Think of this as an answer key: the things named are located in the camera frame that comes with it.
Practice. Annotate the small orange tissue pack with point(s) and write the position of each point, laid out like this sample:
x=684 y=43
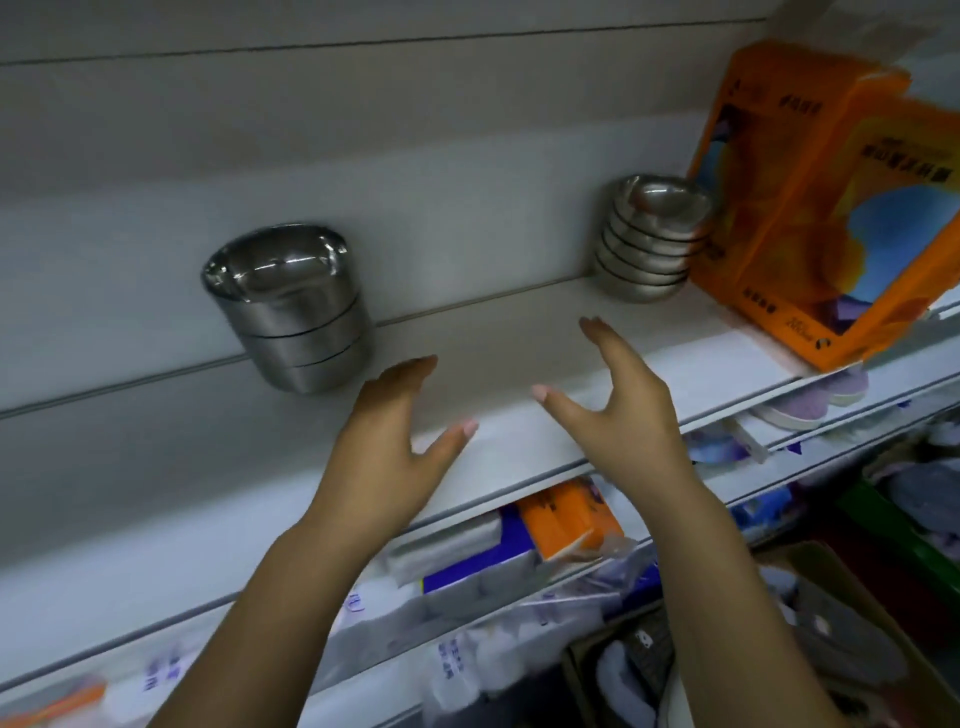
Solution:
x=566 y=517

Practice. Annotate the person's right forearm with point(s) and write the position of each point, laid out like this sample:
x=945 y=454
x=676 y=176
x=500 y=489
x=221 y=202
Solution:
x=731 y=615

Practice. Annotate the large orange tissue pack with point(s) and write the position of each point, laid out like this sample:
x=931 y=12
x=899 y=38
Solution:
x=765 y=150
x=862 y=247

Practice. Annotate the white pack with blue print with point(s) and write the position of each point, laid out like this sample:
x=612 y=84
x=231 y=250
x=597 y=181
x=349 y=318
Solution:
x=375 y=611

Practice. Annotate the person's right hand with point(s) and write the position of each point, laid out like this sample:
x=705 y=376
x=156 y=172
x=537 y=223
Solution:
x=637 y=431

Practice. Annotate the green crate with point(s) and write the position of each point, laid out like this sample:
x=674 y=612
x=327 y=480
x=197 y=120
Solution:
x=892 y=536

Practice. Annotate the pale purple slippers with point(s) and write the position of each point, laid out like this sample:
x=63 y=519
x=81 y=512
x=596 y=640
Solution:
x=814 y=397

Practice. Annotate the brown cardboard box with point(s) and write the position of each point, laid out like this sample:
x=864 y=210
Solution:
x=847 y=600

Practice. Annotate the person's left hand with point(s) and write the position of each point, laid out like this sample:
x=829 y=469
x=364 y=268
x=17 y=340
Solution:
x=371 y=465

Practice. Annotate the person's left forearm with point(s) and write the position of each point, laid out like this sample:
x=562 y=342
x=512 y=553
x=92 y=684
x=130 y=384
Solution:
x=277 y=630

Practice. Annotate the person's right thumb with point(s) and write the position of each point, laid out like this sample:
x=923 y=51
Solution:
x=564 y=409

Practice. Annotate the person's left thumb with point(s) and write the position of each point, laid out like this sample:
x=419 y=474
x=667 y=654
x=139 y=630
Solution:
x=448 y=444

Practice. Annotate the orange packet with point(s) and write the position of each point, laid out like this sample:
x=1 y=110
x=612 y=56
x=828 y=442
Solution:
x=52 y=705

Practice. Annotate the blue and white tissue pack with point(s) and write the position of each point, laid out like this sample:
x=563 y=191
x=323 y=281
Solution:
x=472 y=559

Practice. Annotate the grey slipper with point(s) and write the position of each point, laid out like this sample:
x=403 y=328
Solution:
x=844 y=637

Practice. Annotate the clear plastic bag of packs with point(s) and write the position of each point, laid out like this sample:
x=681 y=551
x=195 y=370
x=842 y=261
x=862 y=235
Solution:
x=510 y=645

